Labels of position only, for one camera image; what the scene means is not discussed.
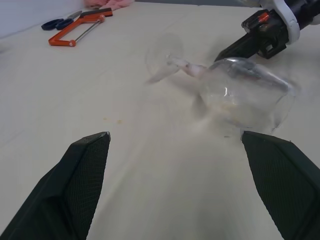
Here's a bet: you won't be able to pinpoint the orange hacksaw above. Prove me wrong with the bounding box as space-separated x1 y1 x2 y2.
48 7 114 48

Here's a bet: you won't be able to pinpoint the blue handled scissors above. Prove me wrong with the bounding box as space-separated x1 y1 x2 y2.
41 10 83 31

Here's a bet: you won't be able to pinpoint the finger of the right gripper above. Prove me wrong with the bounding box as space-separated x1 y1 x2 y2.
229 62 291 93
214 34 264 62

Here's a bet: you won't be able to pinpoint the clear wine glass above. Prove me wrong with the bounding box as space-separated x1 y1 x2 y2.
143 32 301 134

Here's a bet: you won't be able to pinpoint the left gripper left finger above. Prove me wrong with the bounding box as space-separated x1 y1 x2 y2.
0 131 111 240

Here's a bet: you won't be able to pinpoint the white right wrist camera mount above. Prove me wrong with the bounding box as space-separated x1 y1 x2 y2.
259 0 301 46

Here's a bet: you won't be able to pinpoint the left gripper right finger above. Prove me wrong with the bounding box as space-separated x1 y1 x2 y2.
240 130 320 240

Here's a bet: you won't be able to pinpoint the pink cloth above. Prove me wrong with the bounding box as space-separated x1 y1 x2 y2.
83 0 135 10

